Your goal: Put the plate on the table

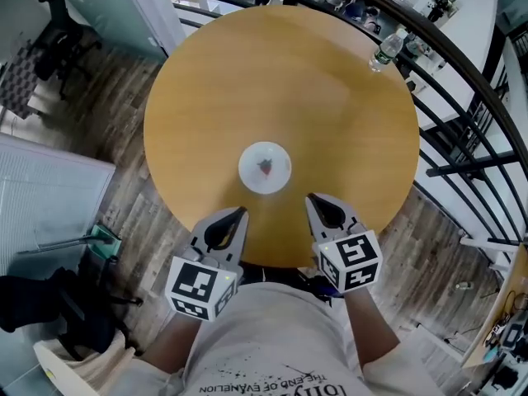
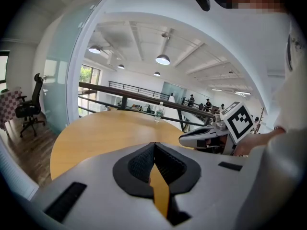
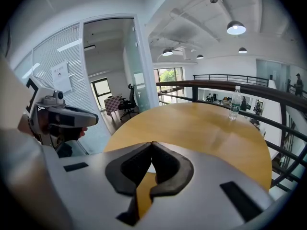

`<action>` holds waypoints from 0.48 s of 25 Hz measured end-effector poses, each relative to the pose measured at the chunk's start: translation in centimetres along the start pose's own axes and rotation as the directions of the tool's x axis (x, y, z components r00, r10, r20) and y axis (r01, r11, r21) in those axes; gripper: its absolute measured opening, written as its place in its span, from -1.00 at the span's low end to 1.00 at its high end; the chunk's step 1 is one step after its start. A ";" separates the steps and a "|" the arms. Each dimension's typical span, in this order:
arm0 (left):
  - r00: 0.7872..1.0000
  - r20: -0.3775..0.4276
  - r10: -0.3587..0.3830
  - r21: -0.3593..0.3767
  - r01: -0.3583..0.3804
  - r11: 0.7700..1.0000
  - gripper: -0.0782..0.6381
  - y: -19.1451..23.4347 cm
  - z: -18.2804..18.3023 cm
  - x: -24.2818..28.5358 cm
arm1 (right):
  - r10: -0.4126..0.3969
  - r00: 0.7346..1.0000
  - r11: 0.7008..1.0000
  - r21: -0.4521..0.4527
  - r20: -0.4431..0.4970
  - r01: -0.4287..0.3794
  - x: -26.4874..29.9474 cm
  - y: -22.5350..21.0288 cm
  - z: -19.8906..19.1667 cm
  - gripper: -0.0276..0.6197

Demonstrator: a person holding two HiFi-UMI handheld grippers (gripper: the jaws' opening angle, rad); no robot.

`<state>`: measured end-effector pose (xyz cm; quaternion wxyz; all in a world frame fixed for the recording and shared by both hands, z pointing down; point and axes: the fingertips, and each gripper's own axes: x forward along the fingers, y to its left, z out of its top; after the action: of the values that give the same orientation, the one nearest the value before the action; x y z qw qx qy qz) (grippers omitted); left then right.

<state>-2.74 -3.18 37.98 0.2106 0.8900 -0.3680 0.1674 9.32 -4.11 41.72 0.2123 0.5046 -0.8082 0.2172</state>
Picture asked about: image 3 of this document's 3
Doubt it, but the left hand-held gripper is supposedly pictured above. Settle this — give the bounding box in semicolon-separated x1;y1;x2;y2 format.
25;75;99;151

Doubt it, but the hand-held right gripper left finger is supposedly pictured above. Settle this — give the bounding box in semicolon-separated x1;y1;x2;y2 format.
105;141;153;226

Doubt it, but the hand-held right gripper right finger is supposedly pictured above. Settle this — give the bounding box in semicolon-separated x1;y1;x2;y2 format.
149;140;194;200

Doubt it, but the person's left forearm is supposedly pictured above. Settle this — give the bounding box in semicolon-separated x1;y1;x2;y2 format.
17;114;33;138

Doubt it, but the person's left hand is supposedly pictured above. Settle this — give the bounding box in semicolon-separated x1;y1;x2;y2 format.
49;125;86;142

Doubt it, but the checkered armchair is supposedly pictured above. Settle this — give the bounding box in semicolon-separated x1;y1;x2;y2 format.
104;94;123;117

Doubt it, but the round yellow wooden table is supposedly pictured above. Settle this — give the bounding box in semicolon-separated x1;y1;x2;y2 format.
103;102;273;220

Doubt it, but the white paper notice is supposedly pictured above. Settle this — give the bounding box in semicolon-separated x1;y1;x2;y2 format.
50;59;73;93

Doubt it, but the black office chair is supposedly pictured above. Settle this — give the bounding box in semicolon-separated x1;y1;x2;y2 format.
118;83;140;121

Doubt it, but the clear plastic water bottle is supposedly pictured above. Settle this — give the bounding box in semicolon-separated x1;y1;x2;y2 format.
228;85;241;121

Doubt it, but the thin black metal railing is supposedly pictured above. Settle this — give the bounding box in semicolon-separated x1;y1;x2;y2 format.
193;74;270;87

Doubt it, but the dark metal railing wooden top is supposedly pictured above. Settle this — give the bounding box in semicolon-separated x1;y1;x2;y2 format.
155;80;307;194

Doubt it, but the large black pendant lamp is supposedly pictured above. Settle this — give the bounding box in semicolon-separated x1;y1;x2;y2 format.
226;20;247;35

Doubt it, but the small grey gripper camera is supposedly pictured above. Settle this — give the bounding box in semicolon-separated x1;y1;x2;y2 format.
41;90;66;108

